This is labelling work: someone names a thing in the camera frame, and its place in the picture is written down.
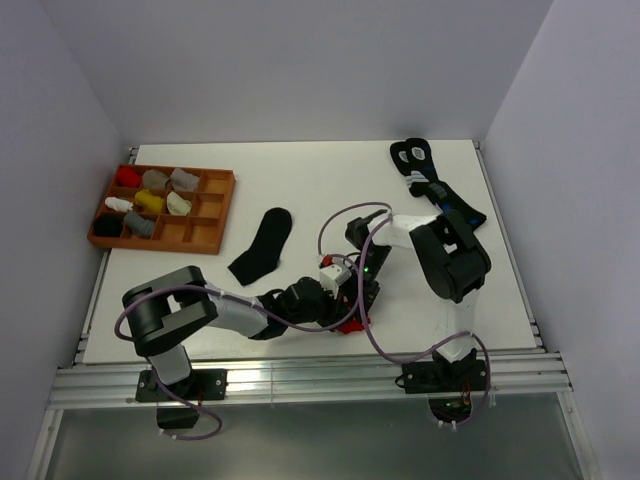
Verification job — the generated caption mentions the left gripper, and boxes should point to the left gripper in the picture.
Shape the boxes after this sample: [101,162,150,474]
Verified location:
[287,283,353,333]

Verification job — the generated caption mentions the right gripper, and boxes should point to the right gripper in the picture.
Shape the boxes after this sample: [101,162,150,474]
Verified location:
[339,245,392,324]

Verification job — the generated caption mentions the red white striped sock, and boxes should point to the red white striped sock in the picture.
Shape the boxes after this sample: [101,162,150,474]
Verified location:
[336,315,371,335]

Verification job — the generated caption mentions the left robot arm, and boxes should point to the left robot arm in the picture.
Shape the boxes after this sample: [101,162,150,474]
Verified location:
[115,266,352,399]

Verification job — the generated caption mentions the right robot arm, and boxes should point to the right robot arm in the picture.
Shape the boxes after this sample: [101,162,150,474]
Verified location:
[345,210,491,390]

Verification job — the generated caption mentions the black patterned sock pair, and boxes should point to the black patterned sock pair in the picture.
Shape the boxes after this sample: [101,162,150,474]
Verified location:
[389,137,487,230]

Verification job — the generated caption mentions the cream rolled sock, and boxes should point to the cream rolled sock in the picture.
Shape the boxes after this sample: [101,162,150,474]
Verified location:
[166,191,192,216]

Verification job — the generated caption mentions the orange compartment tray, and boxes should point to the orange compartment tray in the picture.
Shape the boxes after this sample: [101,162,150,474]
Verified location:
[87,164,235,255]

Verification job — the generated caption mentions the grey rolled sock top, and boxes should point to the grey rolled sock top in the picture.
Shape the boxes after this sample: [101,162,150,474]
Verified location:
[170,168,200,191]

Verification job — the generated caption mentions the dark grey rolled sock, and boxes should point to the dark grey rolled sock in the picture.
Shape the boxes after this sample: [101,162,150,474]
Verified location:
[124,210,156,239]

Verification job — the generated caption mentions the yellow rolled sock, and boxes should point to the yellow rolled sock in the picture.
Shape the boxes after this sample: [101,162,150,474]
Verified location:
[134,189,164,214]

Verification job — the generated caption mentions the taupe rolled sock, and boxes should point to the taupe rolled sock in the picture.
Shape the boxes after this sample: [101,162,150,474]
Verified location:
[142,169,170,190]

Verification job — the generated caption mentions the white rolled sock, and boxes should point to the white rolled sock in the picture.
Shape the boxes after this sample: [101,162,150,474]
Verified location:
[104,196,134,213]

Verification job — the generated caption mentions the black rolled sock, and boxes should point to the black rolled sock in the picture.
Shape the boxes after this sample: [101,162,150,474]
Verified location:
[92,214,124,238]

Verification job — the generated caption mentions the red rolled sock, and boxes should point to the red rolled sock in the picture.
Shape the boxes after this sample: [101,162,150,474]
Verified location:
[115,166,142,188]

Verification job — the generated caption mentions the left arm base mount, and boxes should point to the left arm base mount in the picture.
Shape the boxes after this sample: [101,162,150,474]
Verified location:
[134,368,227,434]

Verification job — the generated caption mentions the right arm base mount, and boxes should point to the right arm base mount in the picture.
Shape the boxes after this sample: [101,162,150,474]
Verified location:
[395,348,491,430]

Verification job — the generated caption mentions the aluminium rail frame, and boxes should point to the aluminium rail frame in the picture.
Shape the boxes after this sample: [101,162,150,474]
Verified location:
[28,140,601,479]

